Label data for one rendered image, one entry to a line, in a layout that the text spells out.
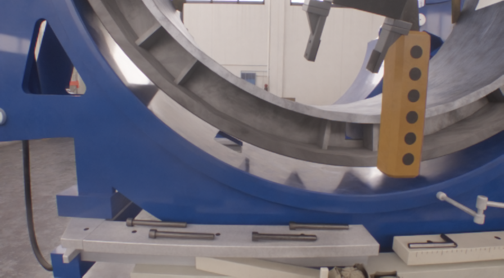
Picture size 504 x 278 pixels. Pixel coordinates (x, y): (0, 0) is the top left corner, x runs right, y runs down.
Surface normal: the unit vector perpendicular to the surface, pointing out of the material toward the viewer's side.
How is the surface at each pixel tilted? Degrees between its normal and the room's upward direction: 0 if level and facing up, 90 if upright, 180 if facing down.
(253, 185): 90
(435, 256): 90
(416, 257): 90
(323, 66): 90
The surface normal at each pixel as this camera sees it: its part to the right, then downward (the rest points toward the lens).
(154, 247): 0.02, 0.11
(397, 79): -0.69, 0.07
